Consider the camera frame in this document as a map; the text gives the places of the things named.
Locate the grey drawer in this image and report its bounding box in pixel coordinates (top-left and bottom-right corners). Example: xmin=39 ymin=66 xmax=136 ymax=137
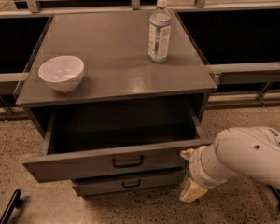
xmin=73 ymin=167 xmax=185 ymax=197
xmin=23 ymin=103 xmax=208 ymax=182

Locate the clear plastic water bottle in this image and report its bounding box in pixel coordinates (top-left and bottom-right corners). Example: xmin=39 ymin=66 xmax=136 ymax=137
xmin=148 ymin=0 xmax=172 ymax=63

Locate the grey top drawer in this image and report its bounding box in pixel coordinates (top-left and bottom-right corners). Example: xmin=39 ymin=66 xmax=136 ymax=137
xmin=23 ymin=103 xmax=208 ymax=182

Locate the black lower drawer handle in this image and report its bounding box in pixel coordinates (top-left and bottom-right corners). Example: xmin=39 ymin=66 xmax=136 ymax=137
xmin=122 ymin=179 xmax=141 ymax=189

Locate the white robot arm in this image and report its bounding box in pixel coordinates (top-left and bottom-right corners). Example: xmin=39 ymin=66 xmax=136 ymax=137
xmin=179 ymin=126 xmax=280 ymax=203

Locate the black top drawer handle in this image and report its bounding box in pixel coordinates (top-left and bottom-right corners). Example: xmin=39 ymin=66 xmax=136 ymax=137
xmin=112 ymin=155 xmax=144 ymax=169

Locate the grey lower drawer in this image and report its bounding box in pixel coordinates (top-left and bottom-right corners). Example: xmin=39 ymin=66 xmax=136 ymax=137
xmin=73 ymin=167 xmax=185 ymax=197

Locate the metal window railing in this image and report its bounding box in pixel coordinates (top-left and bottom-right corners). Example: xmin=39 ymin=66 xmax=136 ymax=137
xmin=0 ymin=0 xmax=280 ymax=110

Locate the black left base leg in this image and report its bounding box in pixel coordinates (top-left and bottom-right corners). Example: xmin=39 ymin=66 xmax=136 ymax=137
xmin=0 ymin=189 xmax=23 ymax=224

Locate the black drawer handle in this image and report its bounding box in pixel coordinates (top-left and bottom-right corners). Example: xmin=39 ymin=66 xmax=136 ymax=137
xmin=122 ymin=179 xmax=141 ymax=189
xmin=112 ymin=155 xmax=144 ymax=169

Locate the grey drawer cabinet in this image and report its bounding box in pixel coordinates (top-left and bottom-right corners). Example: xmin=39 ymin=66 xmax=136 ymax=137
xmin=17 ymin=10 xmax=216 ymax=142

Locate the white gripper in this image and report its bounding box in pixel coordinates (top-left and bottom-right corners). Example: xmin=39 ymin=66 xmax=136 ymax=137
xmin=179 ymin=145 xmax=227 ymax=203

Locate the white ceramic bowl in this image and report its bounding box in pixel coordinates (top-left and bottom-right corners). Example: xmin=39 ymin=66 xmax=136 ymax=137
xmin=38 ymin=55 xmax=85 ymax=92

